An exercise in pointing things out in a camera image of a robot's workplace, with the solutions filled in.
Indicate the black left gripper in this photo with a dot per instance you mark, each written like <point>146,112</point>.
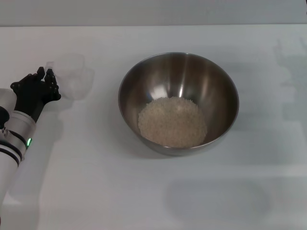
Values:
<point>31,98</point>

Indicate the clear plastic measuring cup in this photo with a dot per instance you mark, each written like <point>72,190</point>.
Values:
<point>76,79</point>

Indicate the white rice grains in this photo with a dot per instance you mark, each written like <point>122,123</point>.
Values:
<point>172,122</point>

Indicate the stainless steel mixing bowl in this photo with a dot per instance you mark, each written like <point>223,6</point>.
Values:
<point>192,79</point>

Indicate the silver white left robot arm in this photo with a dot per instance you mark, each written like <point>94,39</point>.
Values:
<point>16,134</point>

